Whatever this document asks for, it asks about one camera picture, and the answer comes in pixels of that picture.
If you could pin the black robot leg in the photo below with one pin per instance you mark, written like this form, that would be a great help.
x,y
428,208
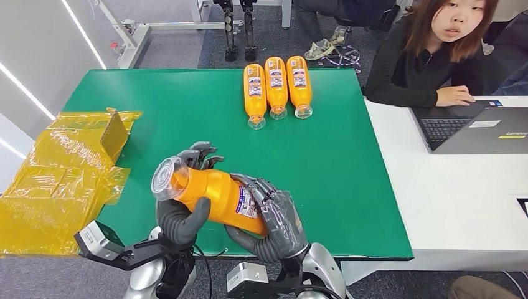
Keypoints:
x,y
230,51
250,51

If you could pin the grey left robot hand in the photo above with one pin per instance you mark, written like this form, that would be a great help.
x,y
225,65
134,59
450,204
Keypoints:
x,y
177,225

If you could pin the white metal frame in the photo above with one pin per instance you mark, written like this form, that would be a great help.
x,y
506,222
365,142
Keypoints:
x,y
136,41

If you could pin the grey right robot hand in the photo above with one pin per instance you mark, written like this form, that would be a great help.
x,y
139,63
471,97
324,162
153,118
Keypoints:
x,y
284,227

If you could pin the black flat device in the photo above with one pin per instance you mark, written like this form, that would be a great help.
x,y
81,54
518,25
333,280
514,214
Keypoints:
x,y
524,206

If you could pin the chrome office chair base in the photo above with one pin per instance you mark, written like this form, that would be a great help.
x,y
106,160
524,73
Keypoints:
x,y
344,55

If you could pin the orange bottle with clear cap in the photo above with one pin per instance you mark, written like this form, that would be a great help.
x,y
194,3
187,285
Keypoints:
x,y
214,194
276,95
300,95
255,101

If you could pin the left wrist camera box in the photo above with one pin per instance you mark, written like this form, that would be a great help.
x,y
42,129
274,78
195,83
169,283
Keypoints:
x,y
99,241

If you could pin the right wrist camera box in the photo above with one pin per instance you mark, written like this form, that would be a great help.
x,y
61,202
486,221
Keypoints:
x,y
247,280

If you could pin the person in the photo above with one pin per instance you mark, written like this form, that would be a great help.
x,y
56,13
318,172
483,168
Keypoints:
x,y
396,70
478,289
513,78
321,49

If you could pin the white desk leg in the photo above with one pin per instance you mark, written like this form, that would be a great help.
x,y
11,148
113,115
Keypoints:
x,y
286,14

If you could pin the grey laptop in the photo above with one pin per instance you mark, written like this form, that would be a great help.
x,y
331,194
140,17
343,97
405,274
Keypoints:
x,y
474,136

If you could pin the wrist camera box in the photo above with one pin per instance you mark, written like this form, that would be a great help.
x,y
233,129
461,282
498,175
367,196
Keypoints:
x,y
99,241
247,280

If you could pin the green table mat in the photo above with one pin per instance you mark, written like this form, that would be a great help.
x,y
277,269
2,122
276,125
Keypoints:
x,y
330,165

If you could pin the yellow film wrapped cardboard box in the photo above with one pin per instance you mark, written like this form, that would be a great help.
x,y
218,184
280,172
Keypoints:
x,y
49,185

